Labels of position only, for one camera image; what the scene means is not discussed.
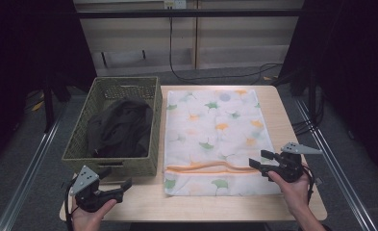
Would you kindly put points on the yellow floor tape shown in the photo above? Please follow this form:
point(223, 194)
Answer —
point(37, 106)

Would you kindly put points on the black curtain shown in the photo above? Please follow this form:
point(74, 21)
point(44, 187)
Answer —
point(16, 48)
point(353, 64)

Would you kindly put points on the black horizontal bar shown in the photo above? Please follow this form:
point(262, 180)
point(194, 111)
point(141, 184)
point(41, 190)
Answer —
point(189, 13)

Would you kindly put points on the person's left hand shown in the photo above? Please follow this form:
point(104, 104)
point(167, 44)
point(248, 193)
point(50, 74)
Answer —
point(87, 221)

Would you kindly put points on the green woven basket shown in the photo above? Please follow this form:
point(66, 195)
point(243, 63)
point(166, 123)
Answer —
point(80, 141)

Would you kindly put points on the dark grey cloth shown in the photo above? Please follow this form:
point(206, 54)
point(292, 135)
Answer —
point(119, 128)

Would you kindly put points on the person's right hand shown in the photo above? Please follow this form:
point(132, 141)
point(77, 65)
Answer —
point(294, 195)

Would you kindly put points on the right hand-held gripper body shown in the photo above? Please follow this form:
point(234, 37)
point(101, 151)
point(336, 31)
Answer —
point(290, 166)

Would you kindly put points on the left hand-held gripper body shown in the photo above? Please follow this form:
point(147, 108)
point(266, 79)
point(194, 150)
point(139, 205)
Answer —
point(85, 183)

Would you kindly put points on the white leaf-print mesh laundry bag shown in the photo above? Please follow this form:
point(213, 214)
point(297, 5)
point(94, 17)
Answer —
point(215, 128)

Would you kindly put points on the black metal stand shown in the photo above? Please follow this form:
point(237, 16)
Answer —
point(48, 109)
point(311, 96)

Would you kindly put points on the light wooden cabinet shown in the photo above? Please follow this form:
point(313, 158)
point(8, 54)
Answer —
point(241, 41)

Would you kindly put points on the aluminium floor rail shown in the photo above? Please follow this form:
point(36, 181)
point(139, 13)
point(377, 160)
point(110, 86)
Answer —
point(337, 173)
point(29, 166)

